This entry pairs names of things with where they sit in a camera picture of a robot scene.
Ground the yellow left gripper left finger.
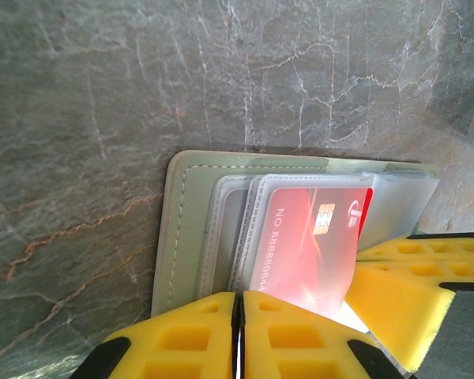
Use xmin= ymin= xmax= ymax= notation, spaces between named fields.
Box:
xmin=69 ymin=291 xmax=239 ymax=379

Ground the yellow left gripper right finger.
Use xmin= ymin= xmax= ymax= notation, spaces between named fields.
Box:
xmin=239 ymin=290 xmax=404 ymax=379

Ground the green card holder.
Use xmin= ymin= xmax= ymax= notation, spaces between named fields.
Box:
xmin=149 ymin=148 xmax=442 ymax=319

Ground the white card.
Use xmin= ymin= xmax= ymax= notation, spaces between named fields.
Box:
xmin=338 ymin=300 xmax=371 ymax=337

